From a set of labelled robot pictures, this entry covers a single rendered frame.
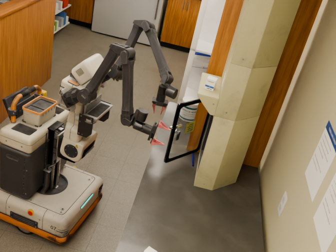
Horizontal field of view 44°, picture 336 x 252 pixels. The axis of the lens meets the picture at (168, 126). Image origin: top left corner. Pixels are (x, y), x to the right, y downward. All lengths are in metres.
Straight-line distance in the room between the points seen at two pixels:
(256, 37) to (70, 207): 1.83
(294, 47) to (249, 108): 0.46
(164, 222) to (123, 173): 1.87
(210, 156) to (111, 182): 1.69
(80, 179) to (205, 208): 1.36
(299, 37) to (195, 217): 1.13
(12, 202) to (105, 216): 0.76
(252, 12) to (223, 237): 1.10
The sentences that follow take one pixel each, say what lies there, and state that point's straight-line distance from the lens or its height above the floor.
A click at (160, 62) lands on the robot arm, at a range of 2.65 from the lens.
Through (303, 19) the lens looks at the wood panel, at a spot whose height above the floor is 1.92.
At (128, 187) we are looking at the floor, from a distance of 3.80.
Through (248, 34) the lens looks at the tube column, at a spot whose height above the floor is 1.87.
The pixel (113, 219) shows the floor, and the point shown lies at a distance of 3.47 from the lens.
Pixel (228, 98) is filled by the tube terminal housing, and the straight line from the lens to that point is 2.13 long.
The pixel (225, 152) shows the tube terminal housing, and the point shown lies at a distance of 2.29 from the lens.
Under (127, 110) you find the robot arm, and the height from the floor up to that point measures 1.26.
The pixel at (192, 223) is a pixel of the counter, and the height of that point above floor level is 0.94.
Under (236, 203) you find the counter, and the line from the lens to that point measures 2.40.
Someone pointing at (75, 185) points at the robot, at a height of 0.28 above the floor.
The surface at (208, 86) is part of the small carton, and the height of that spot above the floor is 1.53.
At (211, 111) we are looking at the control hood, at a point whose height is 1.43.
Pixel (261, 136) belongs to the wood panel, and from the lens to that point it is 2.65.
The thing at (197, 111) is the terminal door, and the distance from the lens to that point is 2.41.
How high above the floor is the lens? 2.37
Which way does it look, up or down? 29 degrees down
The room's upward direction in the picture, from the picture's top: 13 degrees clockwise
